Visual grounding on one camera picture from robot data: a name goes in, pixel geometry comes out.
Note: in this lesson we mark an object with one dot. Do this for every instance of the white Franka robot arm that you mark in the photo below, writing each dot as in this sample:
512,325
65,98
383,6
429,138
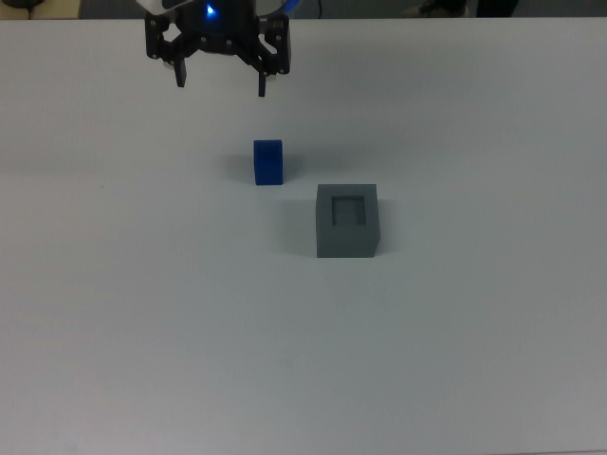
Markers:
152,4

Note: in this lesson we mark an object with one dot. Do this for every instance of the blue block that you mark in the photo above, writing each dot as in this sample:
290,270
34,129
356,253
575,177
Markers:
268,163

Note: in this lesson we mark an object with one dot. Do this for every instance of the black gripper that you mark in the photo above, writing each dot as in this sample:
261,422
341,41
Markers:
223,35

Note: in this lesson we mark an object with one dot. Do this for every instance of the grey hollow cuboid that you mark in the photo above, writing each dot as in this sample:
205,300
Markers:
348,239

